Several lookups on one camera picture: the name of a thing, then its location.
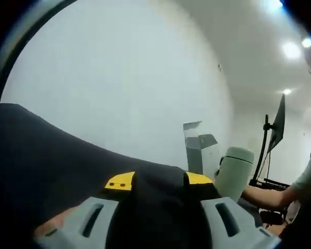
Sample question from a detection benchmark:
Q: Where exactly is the black table cloth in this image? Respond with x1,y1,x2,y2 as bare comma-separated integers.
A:
0,103,218,234

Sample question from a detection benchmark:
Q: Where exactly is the person's left hand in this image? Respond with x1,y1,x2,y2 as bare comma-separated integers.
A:
33,207,77,238

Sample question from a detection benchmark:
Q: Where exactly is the black monitor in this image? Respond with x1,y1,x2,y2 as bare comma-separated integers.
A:
266,93,287,156

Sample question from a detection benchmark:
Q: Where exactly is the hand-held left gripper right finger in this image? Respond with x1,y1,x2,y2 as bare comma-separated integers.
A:
183,171,282,249

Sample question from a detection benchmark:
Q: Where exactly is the black metal frame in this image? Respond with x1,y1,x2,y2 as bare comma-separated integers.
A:
248,177,292,192

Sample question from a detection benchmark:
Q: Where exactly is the pale green cup lid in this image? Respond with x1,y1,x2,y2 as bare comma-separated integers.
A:
224,146,255,165

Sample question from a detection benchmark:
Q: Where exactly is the white cardboard box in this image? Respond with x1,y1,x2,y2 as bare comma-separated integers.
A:
182,120,221,179

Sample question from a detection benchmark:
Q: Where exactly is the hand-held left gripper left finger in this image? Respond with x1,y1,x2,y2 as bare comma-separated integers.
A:
35,170,137,249

